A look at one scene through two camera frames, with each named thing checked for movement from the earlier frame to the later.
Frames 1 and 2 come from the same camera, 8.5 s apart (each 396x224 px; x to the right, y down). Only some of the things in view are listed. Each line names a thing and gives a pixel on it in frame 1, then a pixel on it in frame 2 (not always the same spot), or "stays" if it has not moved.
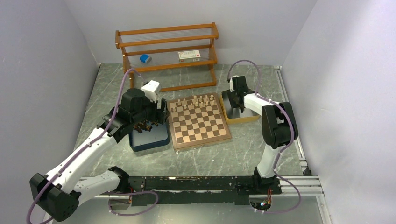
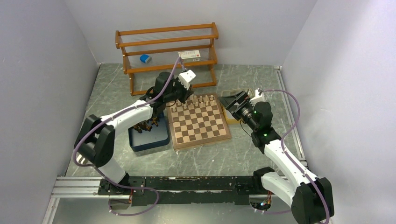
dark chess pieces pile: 143,125 stays
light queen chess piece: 195,100 stays
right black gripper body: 231,98 → 244,110
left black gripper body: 149,110 → 178,92
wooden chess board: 197,120 stays
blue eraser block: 145,58 stays
